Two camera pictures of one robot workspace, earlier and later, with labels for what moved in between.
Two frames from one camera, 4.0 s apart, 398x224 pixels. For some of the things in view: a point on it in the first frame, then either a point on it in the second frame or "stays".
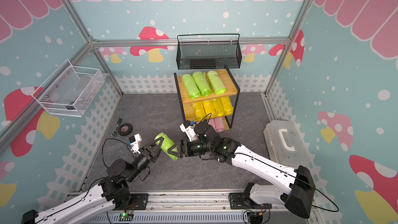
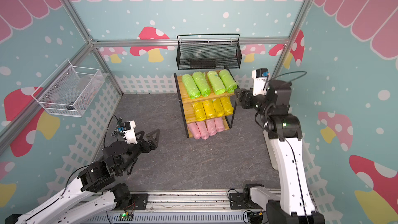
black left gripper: x=146 y=152 to x=153 y=144
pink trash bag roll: x=219 y=124 stays
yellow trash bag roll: x=228 y=108 stays
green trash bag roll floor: x=217 y=84 stays
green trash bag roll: x=192 y=89 stays
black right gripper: x=181 y=148 to x=249 y=93
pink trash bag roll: x=211 y=122 stays
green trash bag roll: x=166 y=144 to x=228 y=80
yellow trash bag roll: x=199 y=111 stays
